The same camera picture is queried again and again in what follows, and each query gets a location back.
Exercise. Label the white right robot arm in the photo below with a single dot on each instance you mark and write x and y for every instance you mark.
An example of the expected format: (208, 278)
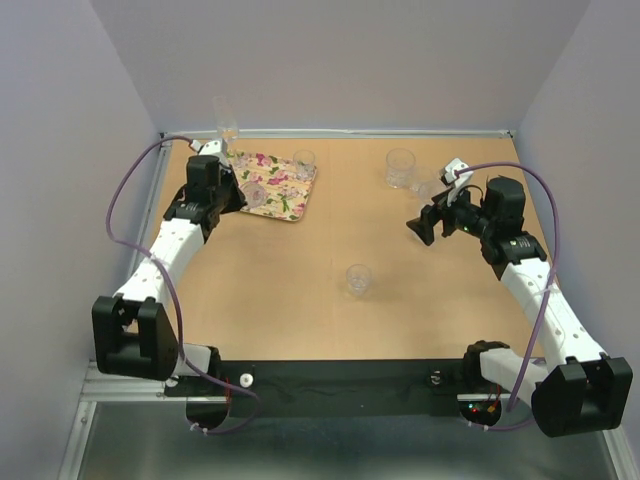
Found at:
(578, 388)

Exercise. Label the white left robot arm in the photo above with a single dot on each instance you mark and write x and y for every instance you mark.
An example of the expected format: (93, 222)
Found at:
(133, 335)

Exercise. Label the small clear glass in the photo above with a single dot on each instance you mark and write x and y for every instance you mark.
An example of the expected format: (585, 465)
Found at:
(255, 195)
(424, 184)
(304, 161)
(359, 279)

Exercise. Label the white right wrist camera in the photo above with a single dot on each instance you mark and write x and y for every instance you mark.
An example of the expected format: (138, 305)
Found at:
(455, 176)

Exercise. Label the floral patterned tray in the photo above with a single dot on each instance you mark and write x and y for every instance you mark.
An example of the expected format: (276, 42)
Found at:
(288, 196)

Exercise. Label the front aluminium rail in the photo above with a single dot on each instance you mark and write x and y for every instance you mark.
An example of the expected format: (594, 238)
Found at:
(125, 385)

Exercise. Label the small clear glass behind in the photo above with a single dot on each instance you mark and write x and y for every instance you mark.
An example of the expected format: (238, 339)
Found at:
(424, 184)

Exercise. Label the large clear faceted tumbler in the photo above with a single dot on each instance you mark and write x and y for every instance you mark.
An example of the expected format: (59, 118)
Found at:
(400, 165)

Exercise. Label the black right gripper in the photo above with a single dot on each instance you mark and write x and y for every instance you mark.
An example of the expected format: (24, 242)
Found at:
(432, 214)

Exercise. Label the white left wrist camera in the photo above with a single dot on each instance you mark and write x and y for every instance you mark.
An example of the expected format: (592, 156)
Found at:
(211, 147)

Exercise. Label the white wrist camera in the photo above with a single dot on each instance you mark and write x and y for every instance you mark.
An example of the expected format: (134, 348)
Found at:
(211, 147)
(455, 176)

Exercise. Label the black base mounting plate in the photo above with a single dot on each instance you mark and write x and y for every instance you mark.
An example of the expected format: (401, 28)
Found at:
(240, 405)

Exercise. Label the tall clear stemmed glass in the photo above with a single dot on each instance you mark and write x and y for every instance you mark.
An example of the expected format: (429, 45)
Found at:
(226, 124)

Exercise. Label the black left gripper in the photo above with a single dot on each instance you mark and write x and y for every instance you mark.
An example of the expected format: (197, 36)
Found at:
(226, 175)

